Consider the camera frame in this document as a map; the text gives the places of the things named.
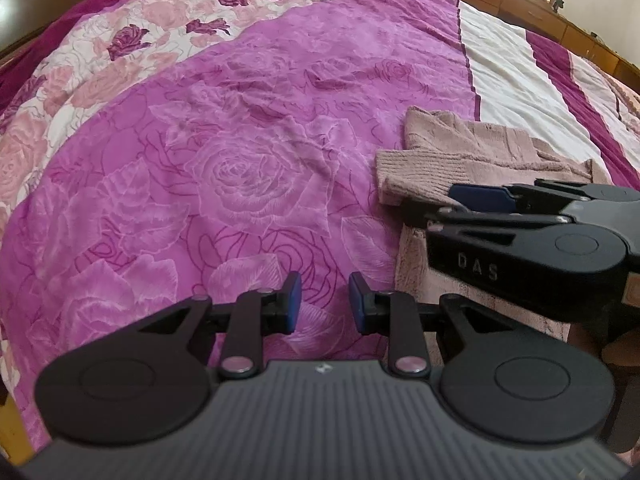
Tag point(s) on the person's right hand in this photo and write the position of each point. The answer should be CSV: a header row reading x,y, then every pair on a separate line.
x,y
622,355

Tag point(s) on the pink knit cardigan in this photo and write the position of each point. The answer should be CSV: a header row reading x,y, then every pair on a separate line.
x,y
500,150

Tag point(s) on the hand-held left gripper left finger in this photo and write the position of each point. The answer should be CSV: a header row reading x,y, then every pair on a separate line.
x,y
294,305

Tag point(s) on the magenta floral striped bedspread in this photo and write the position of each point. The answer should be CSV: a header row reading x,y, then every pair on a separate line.
x,y
200,160

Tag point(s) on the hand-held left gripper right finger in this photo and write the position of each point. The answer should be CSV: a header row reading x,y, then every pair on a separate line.
x,y
356,300

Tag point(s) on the pink crochet blanket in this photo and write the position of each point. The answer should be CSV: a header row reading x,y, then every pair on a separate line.
x,y
627,105

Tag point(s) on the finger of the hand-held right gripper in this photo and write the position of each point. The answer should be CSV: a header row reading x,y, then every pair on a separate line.
x,y
500,220
482,198

